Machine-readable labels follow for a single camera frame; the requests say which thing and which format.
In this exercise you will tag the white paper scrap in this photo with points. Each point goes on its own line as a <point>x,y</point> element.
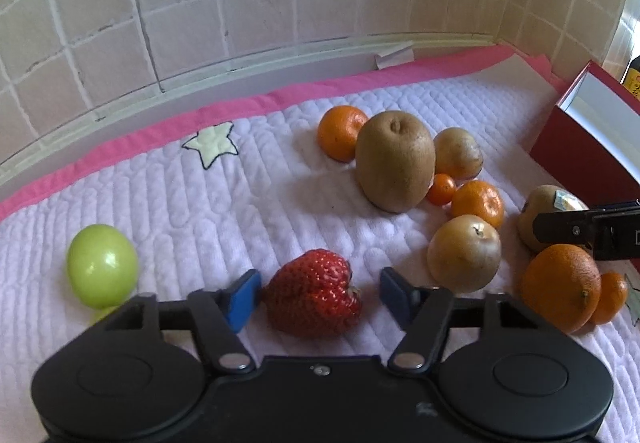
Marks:
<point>394,55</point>

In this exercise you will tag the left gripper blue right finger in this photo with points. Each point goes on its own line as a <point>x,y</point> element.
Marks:
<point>423,314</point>

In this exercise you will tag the dark soy sauce bottle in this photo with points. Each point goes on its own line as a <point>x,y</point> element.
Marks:
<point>631,79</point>

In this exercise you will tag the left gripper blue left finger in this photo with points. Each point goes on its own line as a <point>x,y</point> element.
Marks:
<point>218,317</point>

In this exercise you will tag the brown pear with stem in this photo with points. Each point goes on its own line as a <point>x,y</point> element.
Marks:
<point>464,254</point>

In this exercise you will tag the white quilted pink-edged mat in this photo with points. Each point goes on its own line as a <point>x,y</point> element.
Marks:
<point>244,184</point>

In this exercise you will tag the red strawberry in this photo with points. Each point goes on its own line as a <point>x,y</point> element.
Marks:
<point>312,296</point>

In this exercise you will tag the large brown kiwi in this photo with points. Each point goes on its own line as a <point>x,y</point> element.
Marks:
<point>395,161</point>

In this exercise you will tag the large orange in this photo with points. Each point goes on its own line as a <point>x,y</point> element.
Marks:
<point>562,284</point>

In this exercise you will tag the brown fruit with sticker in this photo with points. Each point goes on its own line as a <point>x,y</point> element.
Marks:
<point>545,198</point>

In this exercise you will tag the green apple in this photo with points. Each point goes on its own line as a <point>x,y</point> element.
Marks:
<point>102,266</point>

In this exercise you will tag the red cardboard box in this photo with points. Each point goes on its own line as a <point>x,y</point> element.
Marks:
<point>590,142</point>

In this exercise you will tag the tiny orange kumquat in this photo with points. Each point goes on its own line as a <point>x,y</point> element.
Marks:
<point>442,190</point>

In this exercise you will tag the small brown round fruit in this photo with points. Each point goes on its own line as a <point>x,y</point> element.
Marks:
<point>457,154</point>

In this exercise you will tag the small mandarin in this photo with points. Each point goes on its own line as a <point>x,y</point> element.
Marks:
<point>614,293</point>

